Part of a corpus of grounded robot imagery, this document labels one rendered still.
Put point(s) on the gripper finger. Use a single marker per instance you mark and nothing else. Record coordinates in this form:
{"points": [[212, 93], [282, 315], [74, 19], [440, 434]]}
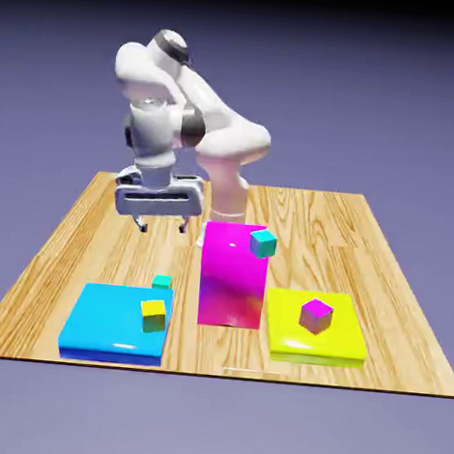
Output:
{"points": [[141, 224], [183, 225]]}

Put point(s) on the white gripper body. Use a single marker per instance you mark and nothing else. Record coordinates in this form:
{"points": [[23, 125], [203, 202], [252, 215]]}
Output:
{"points": [[157, 205]]}

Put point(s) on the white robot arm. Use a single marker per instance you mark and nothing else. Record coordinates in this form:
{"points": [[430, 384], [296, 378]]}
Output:
{"points": [[155, 73]]}

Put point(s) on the small teal cube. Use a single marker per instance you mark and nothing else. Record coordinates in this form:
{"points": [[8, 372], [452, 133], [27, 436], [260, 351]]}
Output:
{"points": [[162, 282]]}

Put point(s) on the small cyan cube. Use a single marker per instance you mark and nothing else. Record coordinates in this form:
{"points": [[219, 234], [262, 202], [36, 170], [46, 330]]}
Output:
{"points": [[263, 244]]}

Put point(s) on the small yellow cube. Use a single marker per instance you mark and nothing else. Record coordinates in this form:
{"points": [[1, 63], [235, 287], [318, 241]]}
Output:
{"points": [[153, 315]]}

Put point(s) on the small magenta cube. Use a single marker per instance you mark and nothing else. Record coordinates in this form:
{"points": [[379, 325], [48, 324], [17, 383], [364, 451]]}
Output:
{"points": [[316, 316]]}

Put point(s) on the large magenta box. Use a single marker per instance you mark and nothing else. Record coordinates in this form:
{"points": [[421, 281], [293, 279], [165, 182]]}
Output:
{"points": [[232, 278]]}

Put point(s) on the large blue box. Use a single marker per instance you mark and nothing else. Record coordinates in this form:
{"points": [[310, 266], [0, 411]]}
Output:
{"points": [[110, 317]]}

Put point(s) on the large yellow box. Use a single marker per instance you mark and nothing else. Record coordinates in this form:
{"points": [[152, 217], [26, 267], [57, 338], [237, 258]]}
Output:
{"points": [[341, 338]]}

